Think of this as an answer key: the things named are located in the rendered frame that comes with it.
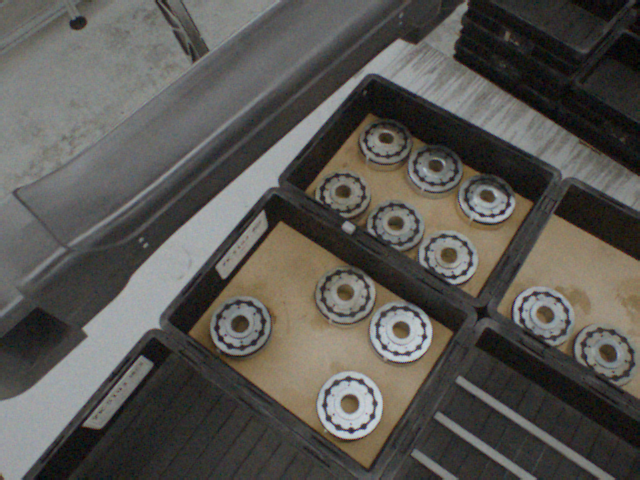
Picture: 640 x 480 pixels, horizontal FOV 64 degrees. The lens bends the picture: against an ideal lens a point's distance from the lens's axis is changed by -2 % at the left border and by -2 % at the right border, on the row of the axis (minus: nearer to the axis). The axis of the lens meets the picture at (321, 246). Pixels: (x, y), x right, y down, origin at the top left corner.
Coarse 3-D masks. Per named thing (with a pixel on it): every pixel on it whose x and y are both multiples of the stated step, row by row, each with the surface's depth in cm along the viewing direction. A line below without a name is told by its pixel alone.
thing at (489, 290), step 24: (408, 96) 95; (336, 120) 94; (456, 120) 93; (312, 144) 93; (504, 144) 91; (288, 168) 90; (552, 168) 88; (552, 192) 86; (336, 216) 86; (408, 264) 82; (504, 264) 83; (456, 288) 80
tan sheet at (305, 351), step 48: (288, 240) 95; (240, 288) 92; (288, 288) 92; (384, 288) 91; (192, 336) 88; (288, 336) 88; (336, 336) 88; (432, 336) 87; (288, 384) 85; (384, 384) 84; (384, 432) 81
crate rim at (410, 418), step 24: (264, 192) 88; (288, 192) 88; (312, 216) 86; (360, 240) 84; (192, 288) 81; (432, 288) 82; (168, 312) 80; (456, 336) 77; (216, 360) 77; (240, 384) 75; (432, 384) 74; (312, 432) 72; (336, 456) 71; (384, 456) 71
